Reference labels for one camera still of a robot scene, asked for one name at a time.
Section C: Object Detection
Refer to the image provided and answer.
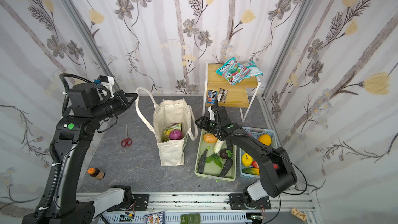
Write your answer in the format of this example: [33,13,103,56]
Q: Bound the cream canvas grocery bag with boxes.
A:
[135,87,198,166]

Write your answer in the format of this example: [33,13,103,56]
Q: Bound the yellow green snack bag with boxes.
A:
[162,123,181,143]

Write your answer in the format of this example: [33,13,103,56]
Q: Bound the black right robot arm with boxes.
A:
[195,106,297,202]

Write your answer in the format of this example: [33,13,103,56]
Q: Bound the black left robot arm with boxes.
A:
[22,73,138,224]

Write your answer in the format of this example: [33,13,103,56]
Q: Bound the blue candy bag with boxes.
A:
[205,90,218,104]

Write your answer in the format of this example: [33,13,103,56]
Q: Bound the light teal snack bag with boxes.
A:
[243,61,263,79]

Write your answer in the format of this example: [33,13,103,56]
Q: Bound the orange bread roll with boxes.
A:
[203,133,218,144]

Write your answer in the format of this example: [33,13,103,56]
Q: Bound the white radish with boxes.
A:
[213,140,225,154]

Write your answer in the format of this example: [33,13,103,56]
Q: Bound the mangosteen dark brown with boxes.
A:
[219,148,231,160]

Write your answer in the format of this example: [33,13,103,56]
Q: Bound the brown chocolate bar pack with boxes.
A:
[217,88,229,103]

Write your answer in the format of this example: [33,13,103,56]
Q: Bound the green leafy vegetable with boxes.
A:
[205,153,224,168]

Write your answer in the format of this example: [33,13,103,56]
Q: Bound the white wooden two-tier shelf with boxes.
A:
[202,62,261,121]

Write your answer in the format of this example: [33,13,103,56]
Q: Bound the green plastic basket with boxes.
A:
[194,130,236,181]

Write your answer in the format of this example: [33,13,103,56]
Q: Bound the dark cucumber left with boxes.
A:
[197,146,209,174]

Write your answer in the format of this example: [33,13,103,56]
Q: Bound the dark cucumber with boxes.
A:
[197,146,209,174]
[219,158,233,177]

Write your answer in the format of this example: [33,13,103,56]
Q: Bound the dark cucumber right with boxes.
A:
[219,158,233,177]

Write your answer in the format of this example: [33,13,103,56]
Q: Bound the yellow bell pepper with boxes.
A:
[241,153,254,168]

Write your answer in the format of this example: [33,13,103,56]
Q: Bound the yellow lemon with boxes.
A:
[258,134,272,146]

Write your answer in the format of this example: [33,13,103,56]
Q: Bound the blue plastic basket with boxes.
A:
[239,127,277,179]

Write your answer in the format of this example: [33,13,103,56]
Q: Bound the red apple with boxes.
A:
[251,161,259,169]

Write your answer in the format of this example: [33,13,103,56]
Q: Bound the green orange mango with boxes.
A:
[242,168,260,176]

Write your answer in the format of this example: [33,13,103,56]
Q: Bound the green button pad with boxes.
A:
[180,213,201,224]

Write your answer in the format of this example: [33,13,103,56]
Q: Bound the printed card box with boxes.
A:
[144,212,165,224]

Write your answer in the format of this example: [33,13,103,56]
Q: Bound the small wooden block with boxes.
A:
[291,207,307,222]

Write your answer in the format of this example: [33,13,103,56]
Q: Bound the red handled scissors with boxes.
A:
[121,125,132,148]

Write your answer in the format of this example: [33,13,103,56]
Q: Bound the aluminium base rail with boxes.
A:
[94,192,322,224]

